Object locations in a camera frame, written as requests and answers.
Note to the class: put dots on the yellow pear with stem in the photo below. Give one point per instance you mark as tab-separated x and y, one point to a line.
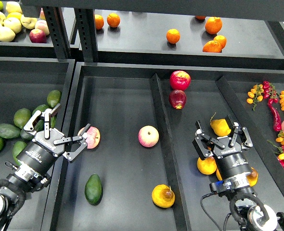
219	126

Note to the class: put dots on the bright red apple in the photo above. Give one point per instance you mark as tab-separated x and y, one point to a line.
180	80

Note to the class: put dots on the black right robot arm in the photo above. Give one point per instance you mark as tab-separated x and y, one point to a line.
245	207

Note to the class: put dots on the dark avocado centre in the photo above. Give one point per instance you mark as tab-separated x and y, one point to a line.
26	135

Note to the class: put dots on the yellow pear with brown spot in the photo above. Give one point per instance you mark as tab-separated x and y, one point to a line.
163	196

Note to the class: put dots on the pink apple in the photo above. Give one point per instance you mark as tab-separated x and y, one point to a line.
148	136
92	137

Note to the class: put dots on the black left tray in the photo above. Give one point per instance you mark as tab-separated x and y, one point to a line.
26	83

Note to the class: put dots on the yellow apple front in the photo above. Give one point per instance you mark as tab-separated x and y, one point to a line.
6	34

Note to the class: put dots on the green avocado bottom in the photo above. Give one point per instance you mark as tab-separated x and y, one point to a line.
17	149

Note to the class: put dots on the black centre divided tray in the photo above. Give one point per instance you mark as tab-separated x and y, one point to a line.
120	99

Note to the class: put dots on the black perforated shelf post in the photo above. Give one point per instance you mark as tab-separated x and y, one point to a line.
85	22

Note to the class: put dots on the green avocado upper middle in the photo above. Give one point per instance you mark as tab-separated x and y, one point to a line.
41	108

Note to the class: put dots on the dark green avocado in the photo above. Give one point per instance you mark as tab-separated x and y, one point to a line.
93	189

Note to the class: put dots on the orange front right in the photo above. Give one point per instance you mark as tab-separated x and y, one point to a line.
212	46

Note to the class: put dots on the small orange right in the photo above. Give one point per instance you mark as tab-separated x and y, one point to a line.
221	40

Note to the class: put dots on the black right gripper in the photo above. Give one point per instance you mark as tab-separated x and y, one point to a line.
228	153

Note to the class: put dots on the dark avocado far left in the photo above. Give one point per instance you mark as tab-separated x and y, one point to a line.
9	131

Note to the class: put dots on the orange cherry tomato vine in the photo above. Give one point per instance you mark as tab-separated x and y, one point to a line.
255	95

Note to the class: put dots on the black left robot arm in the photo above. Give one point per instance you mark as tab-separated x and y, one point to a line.
24	180

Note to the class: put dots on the yellow apple with stem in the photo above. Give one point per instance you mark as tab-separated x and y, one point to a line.
28	22

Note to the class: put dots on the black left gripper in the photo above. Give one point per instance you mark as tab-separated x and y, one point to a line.
42	149

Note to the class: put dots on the yellow pear under arm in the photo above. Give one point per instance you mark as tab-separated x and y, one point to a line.
218	175

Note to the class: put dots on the green avocado right upright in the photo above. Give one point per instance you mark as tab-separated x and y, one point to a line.
53	121

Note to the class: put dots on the red chili pepper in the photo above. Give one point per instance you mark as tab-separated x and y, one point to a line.
277	126

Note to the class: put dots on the yellow pear right of pile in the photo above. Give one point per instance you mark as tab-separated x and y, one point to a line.
252	177

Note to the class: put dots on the green avocado top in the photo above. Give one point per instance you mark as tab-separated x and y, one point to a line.
53	98

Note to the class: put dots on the pink apple left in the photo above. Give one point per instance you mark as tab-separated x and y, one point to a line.
92	137

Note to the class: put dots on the yellow pear of pile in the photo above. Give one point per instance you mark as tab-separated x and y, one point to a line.
252	177
207	166

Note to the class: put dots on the pale peach apple shelf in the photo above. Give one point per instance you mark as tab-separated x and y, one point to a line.
42	25

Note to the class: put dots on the red apple on shelf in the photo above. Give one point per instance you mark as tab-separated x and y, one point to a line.
37	36

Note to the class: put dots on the pink apple centre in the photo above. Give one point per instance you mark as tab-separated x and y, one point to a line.
148	136

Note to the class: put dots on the green avocado round left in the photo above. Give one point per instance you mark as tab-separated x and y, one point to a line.
21	117

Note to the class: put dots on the dark red apple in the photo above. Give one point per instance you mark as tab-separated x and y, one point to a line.
177	99

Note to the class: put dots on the red cherry tomato vine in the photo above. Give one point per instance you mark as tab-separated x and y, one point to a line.
270	92

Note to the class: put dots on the yellow pear left of pile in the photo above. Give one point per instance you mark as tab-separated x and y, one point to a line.
207	166

